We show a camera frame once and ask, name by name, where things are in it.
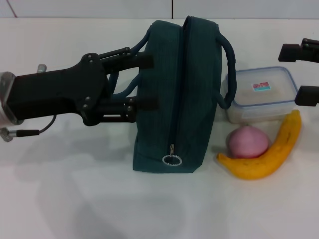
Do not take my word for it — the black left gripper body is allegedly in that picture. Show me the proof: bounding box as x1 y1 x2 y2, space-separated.
5 53 111 126

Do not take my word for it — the clear blue-rimmed plastic food container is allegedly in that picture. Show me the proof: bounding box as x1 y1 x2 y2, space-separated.
222 66 299 124

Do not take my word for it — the dark teal fabric bag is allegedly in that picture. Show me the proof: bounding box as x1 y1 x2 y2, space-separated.
108 15 237 174

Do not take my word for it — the yellow banana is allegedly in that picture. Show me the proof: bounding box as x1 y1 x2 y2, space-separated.
216 109 302 180

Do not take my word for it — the pink peach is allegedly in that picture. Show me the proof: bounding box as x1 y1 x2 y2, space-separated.
227 125 271 159

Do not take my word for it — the silver zipper pull ring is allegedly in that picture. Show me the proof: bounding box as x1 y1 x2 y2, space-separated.
161 143 183 167

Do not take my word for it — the left arm grey plug cable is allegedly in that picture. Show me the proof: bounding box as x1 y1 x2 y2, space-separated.
0 116 57 143

